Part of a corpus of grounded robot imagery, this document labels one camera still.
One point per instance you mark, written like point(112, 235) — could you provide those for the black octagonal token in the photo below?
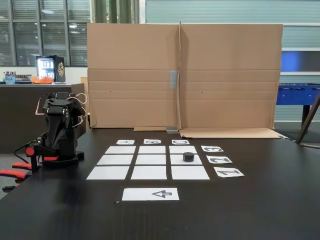
point(188, 156)

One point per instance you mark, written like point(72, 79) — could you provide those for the white paper grid square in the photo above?
point(115, 160)
point(151, 160)
point(190, 173)
point(107, 173)
point(152, 150)
point(177, 160)
point(120, 150)
point(177, 149)
point(148, 173)

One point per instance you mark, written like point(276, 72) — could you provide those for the orange snack bag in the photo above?
point(41, 80)

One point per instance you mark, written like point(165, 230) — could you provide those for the dark brown counter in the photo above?
point(20, 112)

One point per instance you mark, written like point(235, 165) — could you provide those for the black mini fridge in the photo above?
point(60, 68)

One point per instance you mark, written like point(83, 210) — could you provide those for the blue labelled container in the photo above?
point(8, 78)

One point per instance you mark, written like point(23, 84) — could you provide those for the paper sheet letter A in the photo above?
point(118, 143)

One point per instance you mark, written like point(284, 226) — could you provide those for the paper sheet letter B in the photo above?
point(145, 140)

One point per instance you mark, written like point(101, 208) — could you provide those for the large brown cardboard panel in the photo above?
point(230, 62)
point(140, 50)

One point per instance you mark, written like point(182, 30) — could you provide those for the white arrow paper sheet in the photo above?
point(140, 194)

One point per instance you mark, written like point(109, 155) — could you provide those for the short grey tape strip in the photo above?
point(172, 130)

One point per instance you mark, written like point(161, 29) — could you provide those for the paper sheet letter C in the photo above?
point(173, 140)

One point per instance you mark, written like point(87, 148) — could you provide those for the long grey tape strip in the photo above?
point(174, 79)

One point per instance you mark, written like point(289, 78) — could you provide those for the paper sheet number 3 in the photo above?
point(203, 147)

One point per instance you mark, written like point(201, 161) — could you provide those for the paper sheet number 2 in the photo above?
point(211, 162)

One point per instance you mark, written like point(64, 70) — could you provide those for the paper sheet number 1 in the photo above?
point(218, 175)

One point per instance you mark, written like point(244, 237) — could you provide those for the blue foosball table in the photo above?
point(295, 96)

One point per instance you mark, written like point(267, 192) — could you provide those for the dark wooden stand leg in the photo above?
point(307, 120)

